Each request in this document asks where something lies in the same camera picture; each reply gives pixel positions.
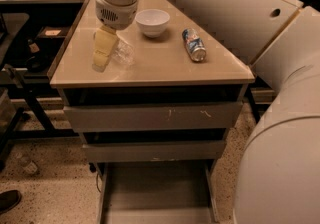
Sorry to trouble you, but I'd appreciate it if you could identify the grey top drawer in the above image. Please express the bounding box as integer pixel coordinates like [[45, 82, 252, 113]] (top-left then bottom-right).
[[64, 102, 242, 132]]

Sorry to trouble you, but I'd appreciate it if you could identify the grey drawer cabinet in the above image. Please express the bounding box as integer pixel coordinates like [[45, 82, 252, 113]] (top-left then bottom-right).
[[51, 0, 254, 224]]

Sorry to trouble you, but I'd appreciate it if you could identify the dark shoe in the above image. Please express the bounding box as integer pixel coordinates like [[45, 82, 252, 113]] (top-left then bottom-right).
[[0, 190, 22, 214]]

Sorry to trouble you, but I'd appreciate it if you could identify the clear plastic water bottle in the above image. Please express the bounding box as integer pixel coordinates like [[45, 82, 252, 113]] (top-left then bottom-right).
[[112, 40, 134, 66]]

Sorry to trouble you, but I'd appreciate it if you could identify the blue soda can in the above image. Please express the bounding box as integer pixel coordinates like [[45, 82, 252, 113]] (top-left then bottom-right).
[[182, 28, 206, 62]]

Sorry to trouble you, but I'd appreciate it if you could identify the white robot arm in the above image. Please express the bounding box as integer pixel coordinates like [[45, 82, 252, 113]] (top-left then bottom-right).
[[96, 0, 320, 224]]

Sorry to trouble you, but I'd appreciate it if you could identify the small bottle on floor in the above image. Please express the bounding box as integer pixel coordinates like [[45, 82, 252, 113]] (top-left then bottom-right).
[[16, 153, 39, 175]]

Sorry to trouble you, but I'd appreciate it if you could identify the grey open bottom drawer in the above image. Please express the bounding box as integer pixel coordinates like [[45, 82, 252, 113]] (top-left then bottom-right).
[[96, 161, 220, 224]]

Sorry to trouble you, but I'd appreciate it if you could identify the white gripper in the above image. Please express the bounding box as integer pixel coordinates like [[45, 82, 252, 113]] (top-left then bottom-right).
[[93, 0, 138, 72]]

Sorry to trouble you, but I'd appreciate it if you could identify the white ceramic bowl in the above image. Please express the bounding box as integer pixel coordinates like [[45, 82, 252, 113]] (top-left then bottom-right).
[[135, 9, 170, 38]]

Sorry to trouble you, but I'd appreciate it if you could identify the grey middle drawer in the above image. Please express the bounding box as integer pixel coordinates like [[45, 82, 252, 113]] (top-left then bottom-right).
[[83, 141, 226, 163]]

